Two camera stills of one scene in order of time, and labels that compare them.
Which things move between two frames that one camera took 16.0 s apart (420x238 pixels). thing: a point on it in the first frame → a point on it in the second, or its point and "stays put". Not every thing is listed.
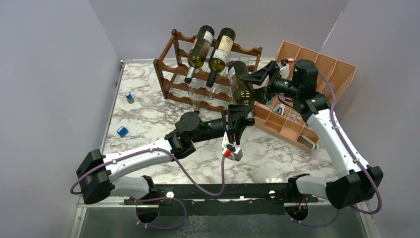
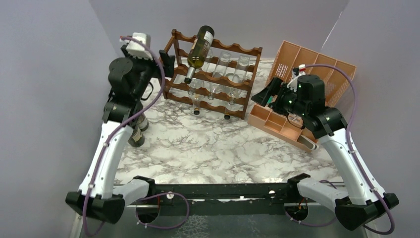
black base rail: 225,200 stays put
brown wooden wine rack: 192,73 stays put
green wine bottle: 202,45 stays put
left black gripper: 234,120 → 167,62
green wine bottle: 222,50 → 142,121
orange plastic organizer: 281,119 stays put
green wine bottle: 243,93 → 137,138
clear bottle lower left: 196,93 stays put
